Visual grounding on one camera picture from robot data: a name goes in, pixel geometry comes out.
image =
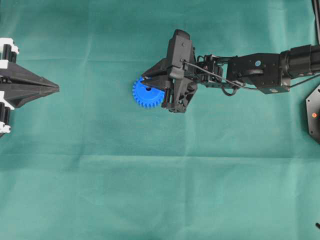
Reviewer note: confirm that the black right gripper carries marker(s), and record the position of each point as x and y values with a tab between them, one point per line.
177	92

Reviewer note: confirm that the blue plastic gear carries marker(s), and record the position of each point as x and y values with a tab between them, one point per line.
145	96

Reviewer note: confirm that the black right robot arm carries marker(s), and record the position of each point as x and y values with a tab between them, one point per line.
269	73

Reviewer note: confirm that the green table cloth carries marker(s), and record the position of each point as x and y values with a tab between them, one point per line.
88	163

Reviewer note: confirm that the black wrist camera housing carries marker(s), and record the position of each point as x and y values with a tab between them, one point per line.
180	51

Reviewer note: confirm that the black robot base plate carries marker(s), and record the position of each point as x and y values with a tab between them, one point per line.
312	103

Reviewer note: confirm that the black frame rail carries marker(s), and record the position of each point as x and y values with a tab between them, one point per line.
316	11

